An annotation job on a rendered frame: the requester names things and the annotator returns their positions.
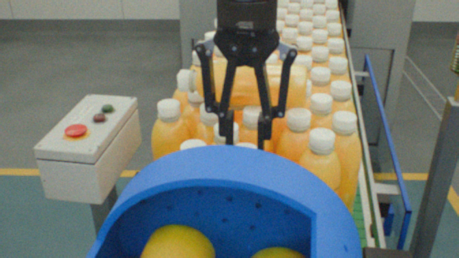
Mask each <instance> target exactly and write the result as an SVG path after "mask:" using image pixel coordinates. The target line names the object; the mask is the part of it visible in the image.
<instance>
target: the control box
mask: <svg viewBox="0 0 459 258"><path fill-rule="evenodd" d="M105 104H110V105H113V107H114V110H113V111H111V112H109V113H103V112H102V111H101V108H102V106H103V105H105ZM91 106H92V107H91ZM88 107H91V108H88ZM137 107H138V103H137V98H132V97H121V96H101V95H91V94H88V95H87V96H85V97H84V99H82V101H81V102H80V103H79V104H78V105H77V106H76V107H74V108H73V109H72V110H71V111H70V112H69V114H67V115H66V116H65V117H64V118H63V119H62V120H61V121H60V122H59V123H58V124H57V125H56V126H55V127H54V128H53V129H52V130H51V131H50V132H49V133H48V135H47V136H46V137H44V138H43V139H42V140H41V141H40V142H39V143H38V144H37V145H36V146H35V147H34V149H33V150H34V153H35V156H36V158H37V164H38V168H39V172H40V177H41V180H42V186H43V187H44V191H45V195H46V198H47V199H58V200H65V201H77V202H79V203H92V204H100V205H101V204H103V202H104V201H105V199H106V197H107V195H108V194H109V193H110V192H111V190H112V189H113V186H114V185H115V183H116V181H117V180H118V179H119V177H120V175H121V173H122V171H124V169H125V168H126V167H127V164H128V163H129V161H130V159H131V158H132V157H133V155H134V153H135V152H136V151H137V149H138V148H139V146H140V144H141V130H140V123H139V111H138V108H137ZM84 108H86V109H87V108H88V110H86V109H84ZM86 111H88V112H87V113H86ZM84 113H86V114H84ZM97 113H102V114H104V115H105V116H106V119H105V120H104V121H102V122H95V121H93V116H94V115H95V114H97ZM78 117H80V119H79V120H78V119H77V118H78ZM73 120H75V121H73ZM73 124H83V125H85V126H87V128H88V130H87V131H86V132H85V133H83V135H82V136H81V137H77V138H74V137H69V136H67V135H66V134H65V132H64V130H65V129H66V128H67V127H68V126H71V125H73Z"/></svg>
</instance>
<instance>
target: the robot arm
mask: <svg viewBox="0 0 459 258"><path fill-rule="evenodd" d="M277 9H278V0H217V30H216V32H215V34H214V36H213V37H212V38H208V39H206V40H205V39H203V38H202V39H200V40H199V42H198V43H197V44H196V45H195V52H196V55H197V57H198V59H199V60H200V62H201V76H202V84H203V91H204V106H205V111H206V112H207V113H214V114H215V115H216V116H217V117H218V134H219V136H220V137H225V145H234V109H229V107H230V99H232V92H233V88H234V81H235V78H236V71H237V67H243V66H247V67H249V68H254V73H255V77H256V81H257V86H258V94H259V99H260V106H261V111H260V113H259V116H258V146H257V149H260V150H264V144H265V140H270V139H271V136H272V125H273V120H274V119H275V118H284V117H285V116H286V106H287V99H288V88H289V82H290V70H291V67H292V64H293V63H294V61H295V59H296V58H297V56H298V45H297V44H288V43H286V42H283V41H281V40H280V36H279V34H278V31H277ZM215 46H216V47H217V48H218V49H219V52H220V53H222V55H223V56H224V58H226V60H227V65H226V69H225V79H224V84H223V91H222V95H221V98H220V102H217V97H216V88H215V79H214V62H213V56H212V55H213V54H214V47H215ZM276 49H278V50H279V58H280V59H281V60H283V62H282V66H281V76H280V83H279V95H278V101H277V106H272V102H271V96H270V88H269V84H268V75H267V69H266V60H267V59H268V58H269V57H270V56H271V55H272V54H273V53H274V52H275V50H276ZM228 109H229V110H228Z"/></svg>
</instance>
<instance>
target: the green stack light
mask: <svg viewBox="0 0 459 258"><path fill-rule="evenodd" d="M449 69H450V70H451V71H452V72H454V73H456V74H459V45H458V44H457V43H455V47H454V52H453V53H452V56H451V61H450V65H449Z"/></svg>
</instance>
